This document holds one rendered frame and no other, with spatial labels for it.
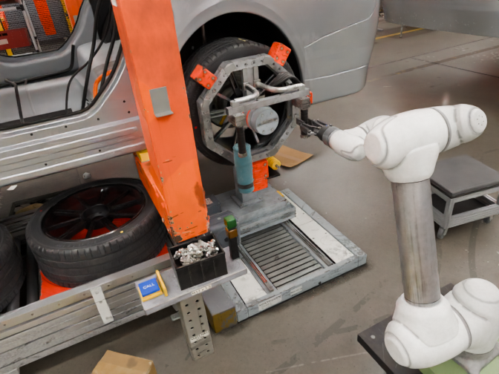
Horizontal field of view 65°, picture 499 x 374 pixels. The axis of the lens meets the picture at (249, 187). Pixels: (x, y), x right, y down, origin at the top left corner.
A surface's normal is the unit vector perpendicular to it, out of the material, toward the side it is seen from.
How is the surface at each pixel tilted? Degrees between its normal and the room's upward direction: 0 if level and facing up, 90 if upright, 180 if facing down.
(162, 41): 90
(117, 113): 90
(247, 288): 0
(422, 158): 76
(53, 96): 50
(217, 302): 0
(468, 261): 0
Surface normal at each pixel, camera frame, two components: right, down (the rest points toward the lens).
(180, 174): 0.45, 0.43
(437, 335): 0.18, 0.11
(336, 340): -0.08, -0.85
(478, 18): -0.64, 0.64
